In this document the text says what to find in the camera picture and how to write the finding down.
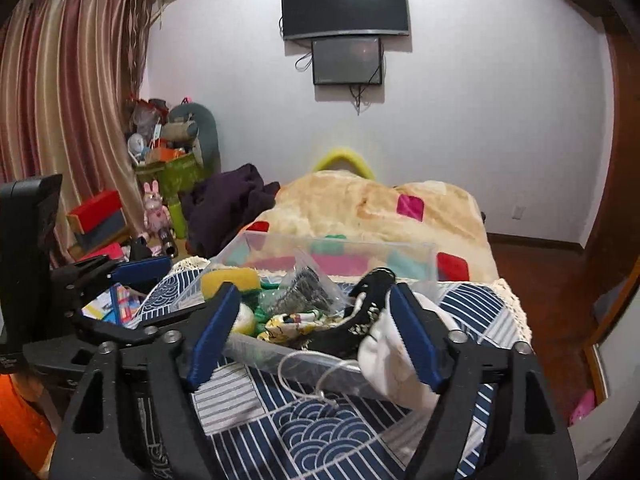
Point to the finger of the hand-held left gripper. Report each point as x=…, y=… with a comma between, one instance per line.
x=130, y=332
x=142, y=269

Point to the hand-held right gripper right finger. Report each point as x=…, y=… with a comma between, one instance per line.
x=415, y=335

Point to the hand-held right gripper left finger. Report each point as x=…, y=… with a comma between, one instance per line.
x=215, y=335

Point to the white sock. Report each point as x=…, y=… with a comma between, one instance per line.
x=390, y=360

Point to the clear plastic bin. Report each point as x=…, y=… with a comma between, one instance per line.
x=300, y=247

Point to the green soft item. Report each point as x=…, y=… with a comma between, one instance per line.
x=262, y=310

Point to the colourful picture book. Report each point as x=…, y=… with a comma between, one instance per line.
x=117, y=305

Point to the pale yellow round sponge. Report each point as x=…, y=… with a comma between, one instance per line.
x=245, y=320

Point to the green bottle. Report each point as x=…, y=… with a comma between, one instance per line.
x=177, y=220

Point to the pink bunny toy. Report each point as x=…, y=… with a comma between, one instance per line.
x=155, y=210

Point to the black patterned sock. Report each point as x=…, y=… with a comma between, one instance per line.
x=350, y=332

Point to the red and grey box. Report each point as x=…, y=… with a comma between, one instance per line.
x=97, y=217

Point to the white yellow printed cloth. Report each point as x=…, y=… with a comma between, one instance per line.
x=292, y=322

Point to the green cardboard box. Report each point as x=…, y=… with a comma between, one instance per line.
x=175, y=172

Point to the clear bag with dark item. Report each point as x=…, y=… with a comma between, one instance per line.
x=305, y=285

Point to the dark purple cloth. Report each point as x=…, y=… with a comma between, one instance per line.
x=225, y=205

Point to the orange cloth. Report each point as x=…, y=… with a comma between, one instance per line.
x=25, y=420

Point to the navy white patterned cloth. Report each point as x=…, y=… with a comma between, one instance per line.
x=320, y=435

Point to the beige blanket with coloured squares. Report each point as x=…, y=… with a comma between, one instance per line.
x=350, y=205

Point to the grey green plush toy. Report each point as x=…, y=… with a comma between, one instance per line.
x=200, y=130

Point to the striped pink beige curtain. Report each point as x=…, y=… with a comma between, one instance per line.
x=65, y=85

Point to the pink plastic item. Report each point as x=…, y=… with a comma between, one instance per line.
x=582, y=407

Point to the wooden door frame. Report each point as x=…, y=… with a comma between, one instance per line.
x=620, y=160

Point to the small black wall monitor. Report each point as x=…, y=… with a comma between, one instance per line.
x=347, y=60

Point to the large black wall television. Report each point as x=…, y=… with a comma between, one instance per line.
x=345, y=5

